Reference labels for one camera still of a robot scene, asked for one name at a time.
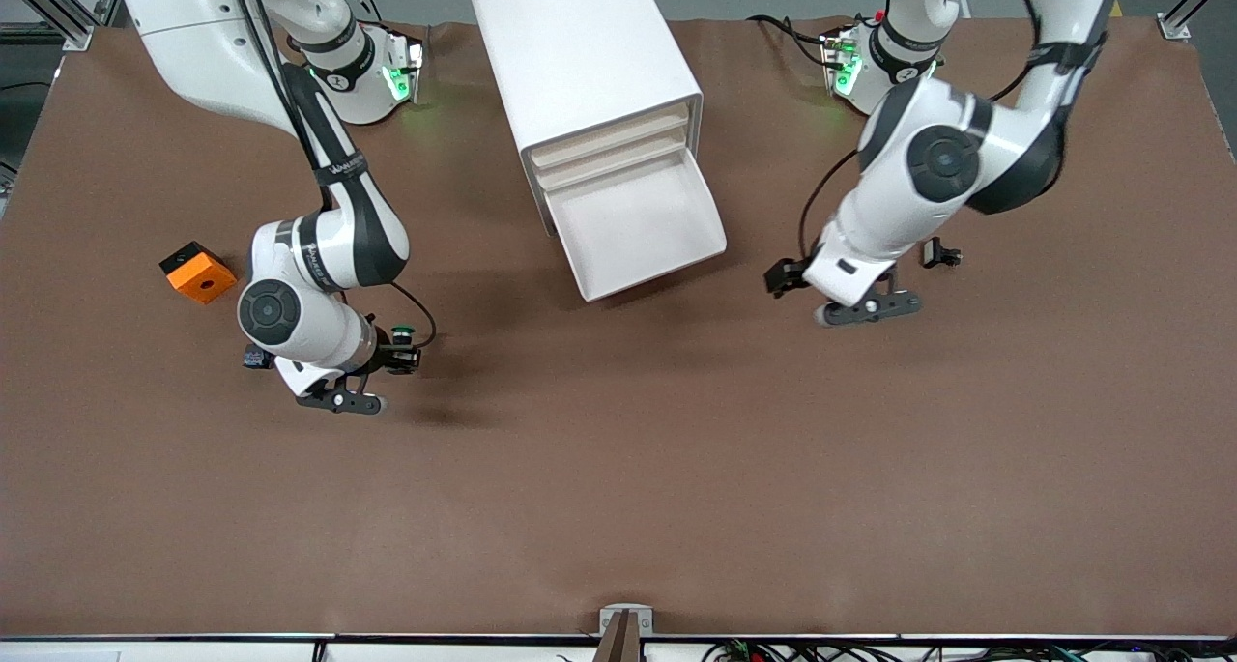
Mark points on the green push button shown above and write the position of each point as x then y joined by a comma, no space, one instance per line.
403,331

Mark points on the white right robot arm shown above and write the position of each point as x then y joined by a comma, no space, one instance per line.
193,53

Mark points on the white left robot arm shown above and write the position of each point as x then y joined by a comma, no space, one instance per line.
899,208

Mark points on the yellow push button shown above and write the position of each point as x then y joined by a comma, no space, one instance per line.
255,359

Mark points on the orange black button box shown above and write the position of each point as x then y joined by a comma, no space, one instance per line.
201,277

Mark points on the small black component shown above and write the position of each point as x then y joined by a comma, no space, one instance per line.
945,253

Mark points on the brown table mat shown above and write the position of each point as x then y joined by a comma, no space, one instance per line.
618,449

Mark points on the grey metal bracket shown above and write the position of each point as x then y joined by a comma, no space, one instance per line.
626,616

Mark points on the white table edge rail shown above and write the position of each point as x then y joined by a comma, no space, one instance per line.
193,647

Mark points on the brown upright post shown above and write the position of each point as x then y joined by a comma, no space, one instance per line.
618,645

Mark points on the aluminium frame profile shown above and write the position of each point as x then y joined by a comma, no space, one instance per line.
58,10
1193,5

